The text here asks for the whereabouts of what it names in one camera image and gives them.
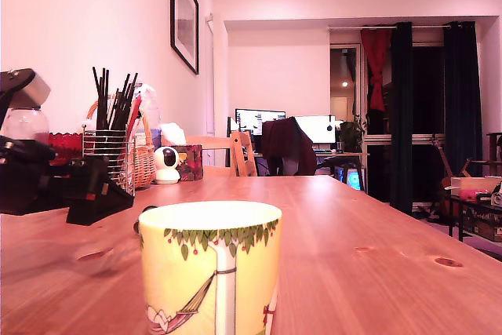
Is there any red glass goblet bowl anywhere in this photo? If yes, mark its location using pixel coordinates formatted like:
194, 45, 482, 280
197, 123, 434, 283
49, 133, 84, 166

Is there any floral tissue box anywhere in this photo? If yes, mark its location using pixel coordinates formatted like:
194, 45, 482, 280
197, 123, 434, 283
172, 144, 204, 183

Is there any white tissue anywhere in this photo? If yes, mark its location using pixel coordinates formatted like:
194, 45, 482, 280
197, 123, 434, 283
160, 122, 187, 147

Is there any black chopstick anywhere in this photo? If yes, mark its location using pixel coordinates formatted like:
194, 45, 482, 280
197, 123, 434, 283
102, 69, 108, 131
92, 67, 102, 131
117, 72, 140, 131

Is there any clear bottle with blue cap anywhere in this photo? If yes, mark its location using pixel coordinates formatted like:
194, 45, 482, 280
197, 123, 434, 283
2, 106, 51, 144

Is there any yellow tree print mug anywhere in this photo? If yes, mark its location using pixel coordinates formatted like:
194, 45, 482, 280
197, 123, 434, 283
137, 200, 283, 335

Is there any wooden chair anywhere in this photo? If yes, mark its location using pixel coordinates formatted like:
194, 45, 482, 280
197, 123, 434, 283
186, 130, 259, 178

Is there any computer monitor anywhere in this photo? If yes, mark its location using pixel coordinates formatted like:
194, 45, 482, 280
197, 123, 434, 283
235, 108, 287, 144
293, 115, 337, 146

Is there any dark red jacket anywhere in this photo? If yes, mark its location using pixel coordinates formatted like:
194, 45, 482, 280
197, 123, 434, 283
261, 117, 318, 176

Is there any black framed picture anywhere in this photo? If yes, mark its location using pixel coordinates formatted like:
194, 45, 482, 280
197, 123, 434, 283
169, 0, 200, 76

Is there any wooden desk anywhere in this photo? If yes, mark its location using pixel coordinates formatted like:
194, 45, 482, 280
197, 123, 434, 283
254, 150, 372, 191

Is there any computer tower with lit fan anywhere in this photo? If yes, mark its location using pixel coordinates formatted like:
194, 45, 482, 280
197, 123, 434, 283
335, 166, 366, 193

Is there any green potted plant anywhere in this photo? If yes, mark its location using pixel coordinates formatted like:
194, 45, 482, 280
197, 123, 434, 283
339, 115, 368, 154

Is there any red curtain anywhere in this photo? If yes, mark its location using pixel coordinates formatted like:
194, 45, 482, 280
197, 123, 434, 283
360, 27, 393, 112

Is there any dark curtain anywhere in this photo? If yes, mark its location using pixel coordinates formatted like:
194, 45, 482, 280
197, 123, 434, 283
442, 20, 484, 177
390, 22, 415, 217

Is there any wooden guitar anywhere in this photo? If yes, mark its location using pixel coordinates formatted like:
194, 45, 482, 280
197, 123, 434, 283
430, 134, 460, 220

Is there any black low table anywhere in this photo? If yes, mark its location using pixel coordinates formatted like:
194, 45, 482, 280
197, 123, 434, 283
445, 191, 502, 242

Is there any pink small object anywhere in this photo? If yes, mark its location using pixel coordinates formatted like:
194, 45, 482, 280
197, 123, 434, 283
458, 188, 491, 202

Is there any pale wooden box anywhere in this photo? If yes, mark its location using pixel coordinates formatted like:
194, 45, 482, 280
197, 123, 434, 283
449, 176, 502, 197

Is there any dark board game box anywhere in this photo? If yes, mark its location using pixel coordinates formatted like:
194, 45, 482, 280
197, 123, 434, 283
464, 207, 502, 242

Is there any small white device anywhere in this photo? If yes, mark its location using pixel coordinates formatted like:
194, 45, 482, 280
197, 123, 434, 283
489, 181, 502, 207

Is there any metal wire utensil rack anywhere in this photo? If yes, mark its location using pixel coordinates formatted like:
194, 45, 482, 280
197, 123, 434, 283
81, 122, 137, 198

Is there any wicker basket with handle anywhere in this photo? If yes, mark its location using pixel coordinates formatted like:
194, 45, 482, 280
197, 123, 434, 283
85, 93, 157, 189

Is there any small white round camera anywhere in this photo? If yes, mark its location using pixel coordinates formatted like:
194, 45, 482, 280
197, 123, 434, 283
152, 146, 182, 186

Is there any red handled utensil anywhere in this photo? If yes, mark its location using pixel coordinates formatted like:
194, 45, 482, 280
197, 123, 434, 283
125, 97, 143, 140

